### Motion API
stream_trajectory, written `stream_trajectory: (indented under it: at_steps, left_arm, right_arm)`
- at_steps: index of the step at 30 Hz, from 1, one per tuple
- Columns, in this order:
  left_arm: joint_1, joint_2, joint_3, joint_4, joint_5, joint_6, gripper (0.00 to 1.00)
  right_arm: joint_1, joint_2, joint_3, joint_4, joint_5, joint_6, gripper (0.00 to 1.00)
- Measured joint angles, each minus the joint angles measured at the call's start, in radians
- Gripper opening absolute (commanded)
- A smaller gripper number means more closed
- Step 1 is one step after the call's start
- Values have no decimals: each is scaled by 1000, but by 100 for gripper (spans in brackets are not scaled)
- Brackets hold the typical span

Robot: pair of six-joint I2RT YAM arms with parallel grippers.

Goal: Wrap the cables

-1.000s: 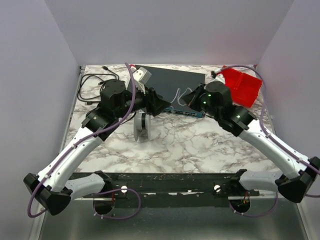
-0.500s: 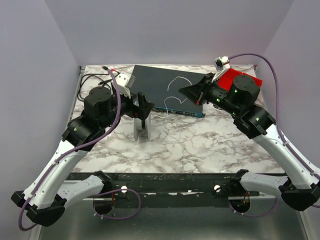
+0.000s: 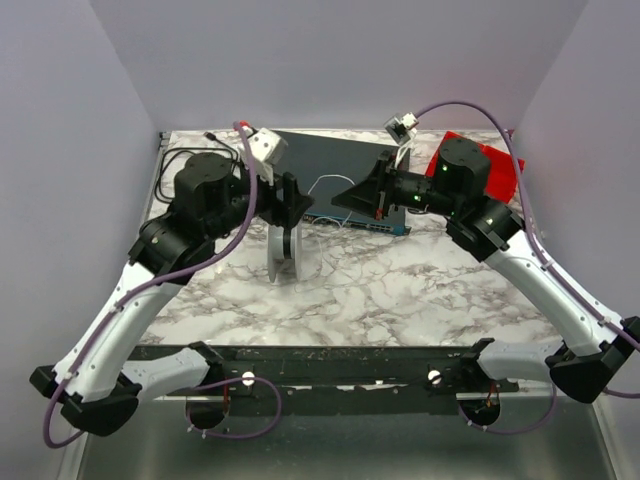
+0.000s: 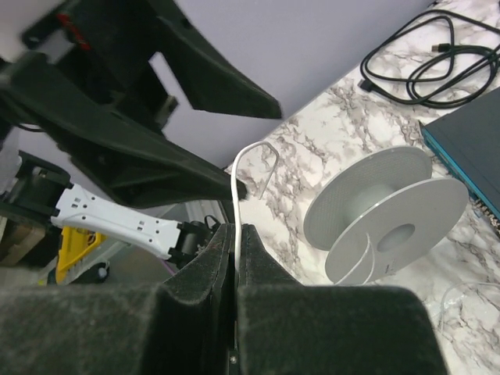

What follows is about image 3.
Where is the red plastic bin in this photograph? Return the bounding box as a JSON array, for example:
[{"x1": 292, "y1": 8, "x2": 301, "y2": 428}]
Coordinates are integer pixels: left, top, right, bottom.
[{"x1": 425, "y1": 131, "x2": 518, "y2": 203}]

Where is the white cable spool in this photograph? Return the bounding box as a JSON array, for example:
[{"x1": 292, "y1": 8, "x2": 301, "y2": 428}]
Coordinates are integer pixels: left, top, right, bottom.
[{"x1": 267, "y1": 225, "x2": 302, "y2": 283}]

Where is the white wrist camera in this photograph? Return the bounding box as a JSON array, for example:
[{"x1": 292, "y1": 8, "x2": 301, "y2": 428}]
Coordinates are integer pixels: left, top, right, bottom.
[
  {"x1": 249, "y1": 128, "x2": 288, "y2": 186},
  {"x1": 384, "y1": 112, "x2": 419, "y2": 167}
]

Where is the aluminium rail frame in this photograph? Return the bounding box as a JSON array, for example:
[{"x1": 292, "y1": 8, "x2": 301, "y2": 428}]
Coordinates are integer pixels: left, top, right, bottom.
[{"x1": 54, "y1": 369, "x2": 621, "y2": 480}]

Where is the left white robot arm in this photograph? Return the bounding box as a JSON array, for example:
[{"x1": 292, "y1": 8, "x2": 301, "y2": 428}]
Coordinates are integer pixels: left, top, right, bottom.
[{"x1": 30, "y1": 153, "x2": 313, "y2": 436}]

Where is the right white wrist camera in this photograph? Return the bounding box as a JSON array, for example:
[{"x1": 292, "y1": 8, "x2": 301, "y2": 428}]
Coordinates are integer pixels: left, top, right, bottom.
[{"x1": 384, "y1": 112, "x2": 419, "y2": 167}]

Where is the dark blue network switch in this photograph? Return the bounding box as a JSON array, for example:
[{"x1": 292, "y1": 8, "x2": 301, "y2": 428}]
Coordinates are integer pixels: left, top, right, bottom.
[{"x1": 276, "y1": 130, "x2": 408, "y2": 236}]

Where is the black usb cable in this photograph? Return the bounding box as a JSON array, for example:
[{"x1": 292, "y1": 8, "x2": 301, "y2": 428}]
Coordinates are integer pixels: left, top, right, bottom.
[{"x1": 154, "y1": 131, "x2": 241, "y2": 204}]

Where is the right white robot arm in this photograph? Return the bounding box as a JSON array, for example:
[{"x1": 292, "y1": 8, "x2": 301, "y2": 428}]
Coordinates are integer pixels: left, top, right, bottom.
[{"x1": 331, "y1": 137, "x2": 639, "y2": 404}]

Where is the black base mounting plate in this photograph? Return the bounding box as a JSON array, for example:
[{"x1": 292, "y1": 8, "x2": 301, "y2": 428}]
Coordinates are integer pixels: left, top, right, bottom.
[{"x1": 192, "y1": 340, "x2": 518, "y2": 416}]

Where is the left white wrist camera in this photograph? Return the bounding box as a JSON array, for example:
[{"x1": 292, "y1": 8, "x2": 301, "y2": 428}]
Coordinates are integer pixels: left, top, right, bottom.
[{"x1": 249, "y1": 128, "x2": 288, "y2": 186}]

